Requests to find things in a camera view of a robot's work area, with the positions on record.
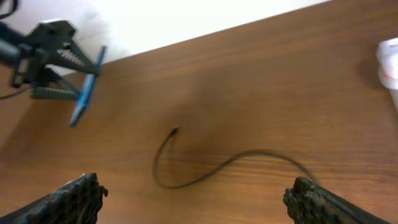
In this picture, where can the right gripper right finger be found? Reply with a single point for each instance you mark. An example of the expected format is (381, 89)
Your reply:
(307, 202)

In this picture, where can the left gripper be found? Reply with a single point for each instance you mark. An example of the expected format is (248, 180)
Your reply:
(49, 43)

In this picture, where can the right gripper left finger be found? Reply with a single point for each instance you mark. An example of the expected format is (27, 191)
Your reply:
(76, 202)

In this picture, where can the blue screen smartphone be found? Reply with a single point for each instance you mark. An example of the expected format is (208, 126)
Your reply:
(87, 90)

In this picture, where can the white power strip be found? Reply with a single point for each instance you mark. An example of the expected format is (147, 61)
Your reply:
(387, 58)

